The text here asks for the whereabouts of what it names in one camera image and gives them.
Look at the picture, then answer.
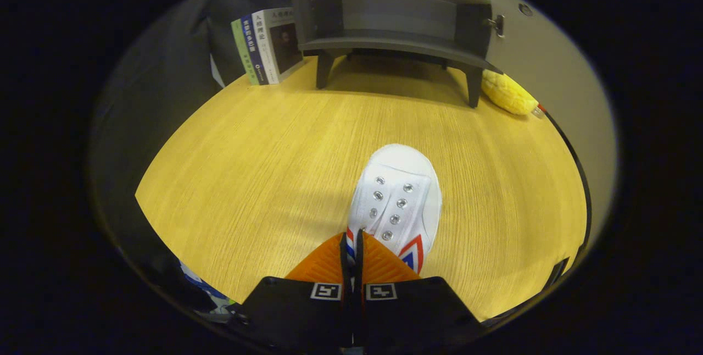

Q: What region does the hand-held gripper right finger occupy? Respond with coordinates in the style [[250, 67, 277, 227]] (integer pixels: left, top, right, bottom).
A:
[[354, 228, 487, 351]]

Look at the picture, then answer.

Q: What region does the white book with dark cover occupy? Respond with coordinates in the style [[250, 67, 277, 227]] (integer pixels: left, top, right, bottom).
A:
[[252, 7, 305, 85]]

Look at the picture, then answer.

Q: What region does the metal door hinge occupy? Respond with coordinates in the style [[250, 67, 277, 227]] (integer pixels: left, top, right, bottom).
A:
[[484, 14, 506, 38]]

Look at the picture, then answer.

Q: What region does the white shoe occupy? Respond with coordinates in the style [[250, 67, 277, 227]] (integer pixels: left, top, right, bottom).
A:
[[346, 143, 443, 276]]

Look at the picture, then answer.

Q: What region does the black backdrop cloth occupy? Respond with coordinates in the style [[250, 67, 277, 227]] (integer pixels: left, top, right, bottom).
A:
[[88, 0, 300, 312]]

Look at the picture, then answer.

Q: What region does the blue and white cloth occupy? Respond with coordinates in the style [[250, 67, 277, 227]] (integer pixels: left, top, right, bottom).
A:
[[178, 260, 237, 314]]

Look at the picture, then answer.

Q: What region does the yellow plush toy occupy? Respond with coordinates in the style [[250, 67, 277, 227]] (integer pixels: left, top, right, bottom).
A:
[[481, 69, 540, 116]]

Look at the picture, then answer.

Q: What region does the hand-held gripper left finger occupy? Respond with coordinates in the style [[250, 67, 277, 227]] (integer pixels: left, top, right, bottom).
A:
[[228, 229, 352, 353]]

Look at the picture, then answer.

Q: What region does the green spine book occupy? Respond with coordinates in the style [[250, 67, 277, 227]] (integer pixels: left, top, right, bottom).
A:
[[231, 17, 260, 86]]

